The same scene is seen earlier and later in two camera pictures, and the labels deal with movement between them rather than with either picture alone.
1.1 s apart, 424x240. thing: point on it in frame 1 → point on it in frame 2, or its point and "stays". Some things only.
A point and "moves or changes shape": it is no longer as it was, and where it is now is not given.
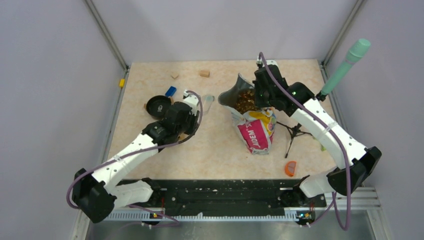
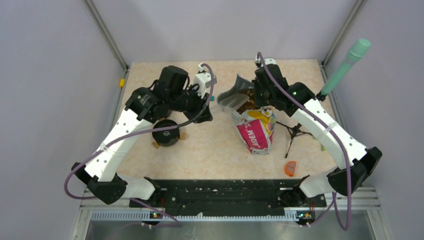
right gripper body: (262, 97) stays
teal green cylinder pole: (358, 49) stays
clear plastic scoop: (207, 100) moves or changes shape
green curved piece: (322, 148) stays
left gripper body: (188, 127) → (195, 100)
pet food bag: (256, 125) stays
